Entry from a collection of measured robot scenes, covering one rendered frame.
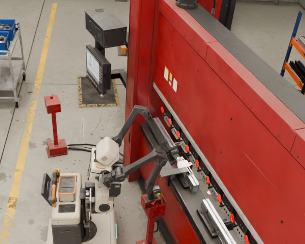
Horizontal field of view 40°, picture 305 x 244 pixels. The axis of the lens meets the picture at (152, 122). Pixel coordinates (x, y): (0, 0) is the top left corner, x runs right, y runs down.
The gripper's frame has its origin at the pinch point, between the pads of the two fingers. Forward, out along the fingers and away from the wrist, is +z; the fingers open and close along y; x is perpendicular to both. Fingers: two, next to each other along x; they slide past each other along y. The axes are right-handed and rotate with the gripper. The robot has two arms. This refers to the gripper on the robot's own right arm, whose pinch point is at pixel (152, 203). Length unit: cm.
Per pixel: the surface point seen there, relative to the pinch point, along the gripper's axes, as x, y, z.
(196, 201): -15.8, 35.9, 1.6
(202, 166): -15, 45, -39
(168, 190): 18.3, 22.0, 15.6
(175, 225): -6.1, 15.3, 37.6
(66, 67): 399, -6, 81
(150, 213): -4.6, -5.0, 5.9
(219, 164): -37, 50, -61
